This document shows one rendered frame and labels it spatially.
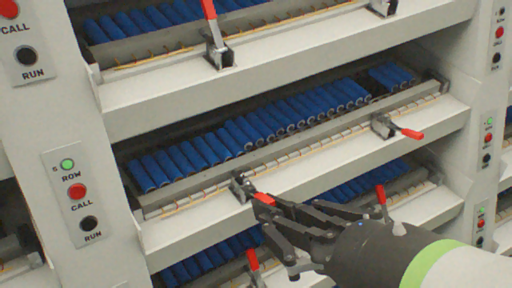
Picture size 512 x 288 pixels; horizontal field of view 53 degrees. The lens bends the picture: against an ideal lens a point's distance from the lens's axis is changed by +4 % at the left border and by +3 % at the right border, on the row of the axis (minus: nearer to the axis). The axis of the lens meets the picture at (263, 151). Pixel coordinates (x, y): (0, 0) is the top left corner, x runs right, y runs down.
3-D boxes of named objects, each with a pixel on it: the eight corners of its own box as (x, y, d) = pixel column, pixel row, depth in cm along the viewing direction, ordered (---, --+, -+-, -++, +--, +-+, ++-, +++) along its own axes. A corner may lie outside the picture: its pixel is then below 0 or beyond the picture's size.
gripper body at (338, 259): (360, 326, 45) (302, 286, 53) (427, 284, 48) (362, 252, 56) (343, 252, 43) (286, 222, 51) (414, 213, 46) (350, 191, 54)
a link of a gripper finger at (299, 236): (346, 266, 51) (337, 274, 50) (282, 238, 60) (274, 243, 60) (339, 232, 50) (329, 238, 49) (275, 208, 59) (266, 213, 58)
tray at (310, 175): (463, 126, 90) (482, 82, 84) (147, 277, 65) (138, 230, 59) (385, 73, 103) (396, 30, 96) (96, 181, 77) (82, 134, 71)
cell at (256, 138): (243, 122, 82) (265, 145, 78) (234, 126, 81) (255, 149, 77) (243, 114, 80) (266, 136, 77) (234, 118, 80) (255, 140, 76)
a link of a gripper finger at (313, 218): (345, 229, 50) (357, 223, 51) (293, 200, 60) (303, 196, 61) (353, 263, 51) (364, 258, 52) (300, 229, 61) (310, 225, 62)
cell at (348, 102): (330, 89, 90) (354, 108, 86) (322, 92, 89) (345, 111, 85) (331, 81, 88) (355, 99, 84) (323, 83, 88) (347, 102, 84)
